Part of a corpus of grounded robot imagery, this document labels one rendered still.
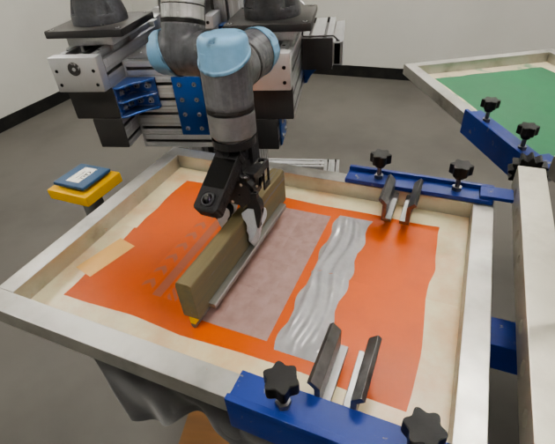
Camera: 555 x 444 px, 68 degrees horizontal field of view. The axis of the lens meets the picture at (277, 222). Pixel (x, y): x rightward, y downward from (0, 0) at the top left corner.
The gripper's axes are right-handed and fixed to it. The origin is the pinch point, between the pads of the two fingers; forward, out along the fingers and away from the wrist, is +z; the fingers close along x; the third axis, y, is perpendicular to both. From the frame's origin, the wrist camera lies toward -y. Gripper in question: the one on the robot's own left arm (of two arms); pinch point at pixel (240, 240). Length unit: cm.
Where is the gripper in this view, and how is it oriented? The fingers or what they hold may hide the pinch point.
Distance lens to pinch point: 77.5
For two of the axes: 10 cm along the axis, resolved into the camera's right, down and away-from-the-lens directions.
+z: 0.5, 8.1, 5.9
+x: -9.2, -1.9, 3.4
